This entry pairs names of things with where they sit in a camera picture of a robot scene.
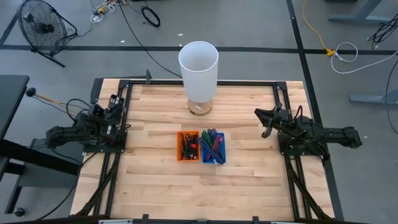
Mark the black desk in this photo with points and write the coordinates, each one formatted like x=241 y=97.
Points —
x=12 y=93

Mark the orange plastic basket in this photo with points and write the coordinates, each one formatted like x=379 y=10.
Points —
x=178 y=159

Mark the grey desk foot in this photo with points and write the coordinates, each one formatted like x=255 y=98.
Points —
x=367 y=99

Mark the silver metal bracket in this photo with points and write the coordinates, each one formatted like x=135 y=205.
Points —
x=115 y=221

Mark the grey desk frame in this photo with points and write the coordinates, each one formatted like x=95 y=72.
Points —
x=357 y=18

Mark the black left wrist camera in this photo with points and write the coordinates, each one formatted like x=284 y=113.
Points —
x=97 y=111

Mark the black-knobbed yellow stick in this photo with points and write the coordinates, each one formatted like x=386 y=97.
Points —
x=30 y=92

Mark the grey floor plate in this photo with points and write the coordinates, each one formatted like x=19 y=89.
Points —
x=49 y=182

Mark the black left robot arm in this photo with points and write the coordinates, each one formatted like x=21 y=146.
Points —
x=62 y=135

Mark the black floor fan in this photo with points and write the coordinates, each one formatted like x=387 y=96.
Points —
x=43 y=28

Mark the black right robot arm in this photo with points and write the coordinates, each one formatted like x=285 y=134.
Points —
x=342 y=137

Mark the blue plastic basket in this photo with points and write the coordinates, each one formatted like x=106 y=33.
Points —
x=201 y=160

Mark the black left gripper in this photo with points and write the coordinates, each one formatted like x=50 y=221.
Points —
x=113 y=115

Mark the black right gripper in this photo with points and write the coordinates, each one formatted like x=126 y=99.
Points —
x=281 y=119

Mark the white lamp with wooden base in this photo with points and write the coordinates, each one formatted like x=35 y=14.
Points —
x=199 y=81

